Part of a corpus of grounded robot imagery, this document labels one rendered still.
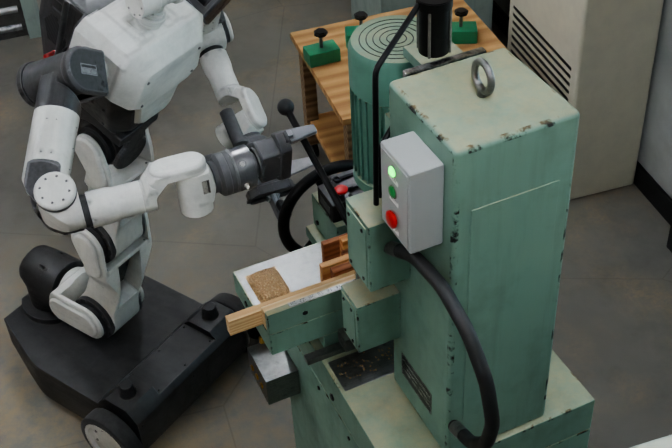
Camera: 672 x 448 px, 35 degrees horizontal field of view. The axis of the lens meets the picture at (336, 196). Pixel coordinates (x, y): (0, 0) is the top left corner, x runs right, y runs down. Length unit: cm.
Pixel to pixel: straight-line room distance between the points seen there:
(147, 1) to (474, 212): 88
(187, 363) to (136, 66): 112
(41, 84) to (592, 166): 219
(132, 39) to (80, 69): 15
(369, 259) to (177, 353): 140
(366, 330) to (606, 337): 154
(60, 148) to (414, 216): 78
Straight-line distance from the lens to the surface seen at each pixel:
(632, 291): 359
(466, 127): 162
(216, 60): 271
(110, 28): 230
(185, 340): 317
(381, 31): 195
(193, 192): 210
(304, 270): 229
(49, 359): 325
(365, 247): 181
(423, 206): 164
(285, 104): 217
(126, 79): 228
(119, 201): 208
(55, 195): 206
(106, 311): 311
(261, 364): 249
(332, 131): 390
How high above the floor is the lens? 247
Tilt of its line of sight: 39 degrees down
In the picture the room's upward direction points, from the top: 3 degrees counter-clockwise
